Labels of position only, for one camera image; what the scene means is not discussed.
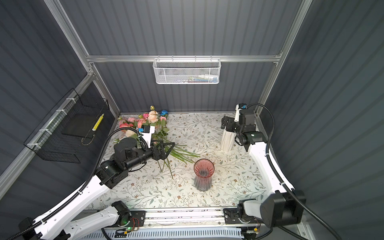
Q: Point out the floral patterned table mat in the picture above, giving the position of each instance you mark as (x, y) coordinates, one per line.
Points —
(170, 183)

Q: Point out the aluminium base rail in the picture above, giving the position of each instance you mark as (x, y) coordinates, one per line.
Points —
(199, 217)

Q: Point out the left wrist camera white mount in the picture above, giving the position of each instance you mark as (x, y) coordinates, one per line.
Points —
(146, 134)

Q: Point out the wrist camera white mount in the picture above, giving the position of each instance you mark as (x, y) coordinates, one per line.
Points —
(239, 107)
(146, 134)

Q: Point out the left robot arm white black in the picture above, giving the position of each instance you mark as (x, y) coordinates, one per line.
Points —
(59, 222)

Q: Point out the white ribbed ceramic vase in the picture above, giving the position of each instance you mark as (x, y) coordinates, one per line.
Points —
(227, 140)

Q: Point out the items in white basket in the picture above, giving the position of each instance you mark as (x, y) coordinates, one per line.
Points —
(199, 79)

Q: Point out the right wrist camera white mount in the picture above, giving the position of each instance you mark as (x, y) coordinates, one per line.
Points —
(239, 107)

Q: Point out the blue artificial rose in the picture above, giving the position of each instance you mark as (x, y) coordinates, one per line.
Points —
(164, 113)

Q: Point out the black wire basket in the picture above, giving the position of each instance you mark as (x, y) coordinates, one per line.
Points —
(67, 136)

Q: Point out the bunch of artificial flowers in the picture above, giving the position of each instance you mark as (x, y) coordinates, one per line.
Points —
(153, 118)

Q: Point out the pink glass vase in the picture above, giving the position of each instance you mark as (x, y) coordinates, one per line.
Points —
(204, 170)

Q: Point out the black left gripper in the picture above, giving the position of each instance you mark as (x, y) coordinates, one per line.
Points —
(162, 154)

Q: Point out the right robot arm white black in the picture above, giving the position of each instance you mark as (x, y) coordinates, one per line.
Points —
(278, 207)

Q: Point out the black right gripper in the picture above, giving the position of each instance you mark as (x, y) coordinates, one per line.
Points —
(230, 122)

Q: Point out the white wire mesh basket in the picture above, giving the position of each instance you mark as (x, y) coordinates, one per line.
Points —
(167, 72)

